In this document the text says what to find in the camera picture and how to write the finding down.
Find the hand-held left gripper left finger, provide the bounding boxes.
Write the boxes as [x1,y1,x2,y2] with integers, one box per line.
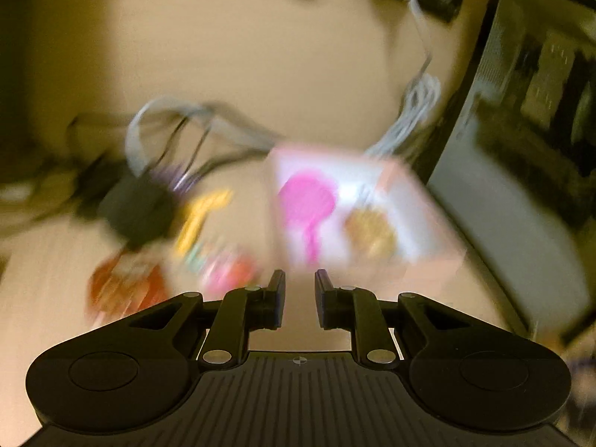
[126,269,286,367]

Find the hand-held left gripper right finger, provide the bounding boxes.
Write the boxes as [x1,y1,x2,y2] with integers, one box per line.
[315,269,471,367]

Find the colourful unicorn toy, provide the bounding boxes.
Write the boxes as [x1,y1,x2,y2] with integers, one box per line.
[186,242,258,295]

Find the yellow toy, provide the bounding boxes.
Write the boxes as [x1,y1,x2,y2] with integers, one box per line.
[174,189,234,258]

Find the pink cardboard box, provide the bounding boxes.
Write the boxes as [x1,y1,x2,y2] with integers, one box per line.
[263,144,466,285]

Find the red snack packet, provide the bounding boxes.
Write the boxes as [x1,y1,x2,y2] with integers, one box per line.
[88,249,169,320]

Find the black plush toy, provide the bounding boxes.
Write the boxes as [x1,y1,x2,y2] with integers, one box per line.
[100,177,175,248]

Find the golden round trinket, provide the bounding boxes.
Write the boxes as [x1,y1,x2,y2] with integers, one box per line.
[345,207,397,258]

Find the pink plastic brush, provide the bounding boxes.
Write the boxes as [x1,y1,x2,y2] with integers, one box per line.
[278,172,337,265]

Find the computer monitor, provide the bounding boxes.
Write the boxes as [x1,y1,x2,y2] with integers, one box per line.
[426,0,596,342]

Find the black cables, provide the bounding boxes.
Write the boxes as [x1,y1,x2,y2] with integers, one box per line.
[153,115,272,182]

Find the white bundled cable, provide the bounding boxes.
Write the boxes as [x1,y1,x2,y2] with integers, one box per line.
[367,73,441,159]

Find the grey looped cable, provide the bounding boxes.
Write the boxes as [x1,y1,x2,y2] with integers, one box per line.
[126,98,280,174]

